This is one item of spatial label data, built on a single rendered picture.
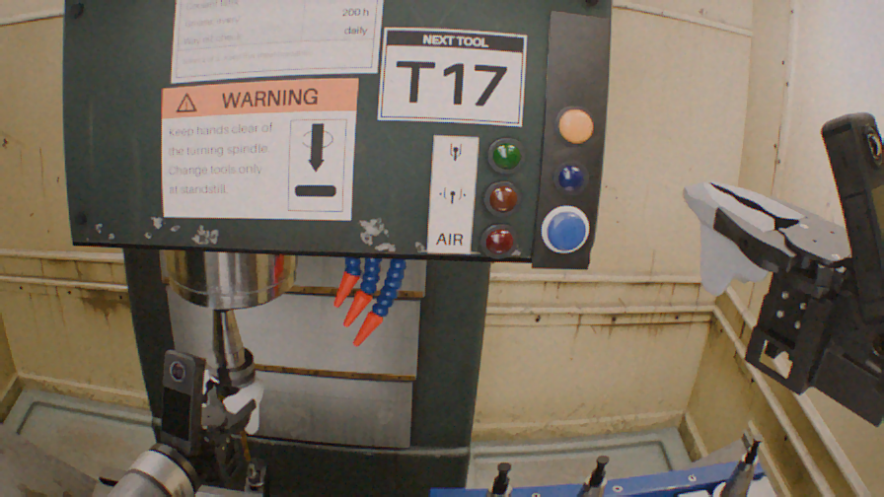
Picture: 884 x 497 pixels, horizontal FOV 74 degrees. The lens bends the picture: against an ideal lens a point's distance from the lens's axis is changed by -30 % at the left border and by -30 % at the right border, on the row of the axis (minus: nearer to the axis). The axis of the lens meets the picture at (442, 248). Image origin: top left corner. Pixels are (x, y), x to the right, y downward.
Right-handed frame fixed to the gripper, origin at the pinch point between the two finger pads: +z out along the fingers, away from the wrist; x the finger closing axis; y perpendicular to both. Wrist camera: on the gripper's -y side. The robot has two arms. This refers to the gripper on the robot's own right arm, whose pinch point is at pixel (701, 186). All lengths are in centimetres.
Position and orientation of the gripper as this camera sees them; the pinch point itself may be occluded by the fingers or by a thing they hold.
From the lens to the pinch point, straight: 47.8
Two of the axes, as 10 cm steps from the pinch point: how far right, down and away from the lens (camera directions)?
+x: 8.4, -1.8, 5.2
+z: -5.5, -3.7, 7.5
